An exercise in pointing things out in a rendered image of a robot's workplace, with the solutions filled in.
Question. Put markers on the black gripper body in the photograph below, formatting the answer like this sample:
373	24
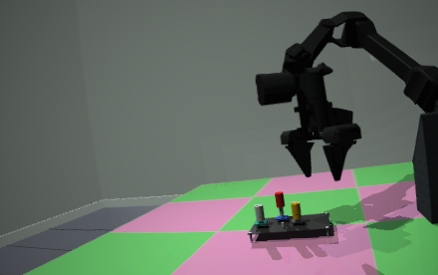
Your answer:
314	115

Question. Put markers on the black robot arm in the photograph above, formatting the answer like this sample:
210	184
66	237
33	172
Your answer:
300	78

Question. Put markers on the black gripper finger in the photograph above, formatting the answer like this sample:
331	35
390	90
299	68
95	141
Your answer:
302	155
335	154

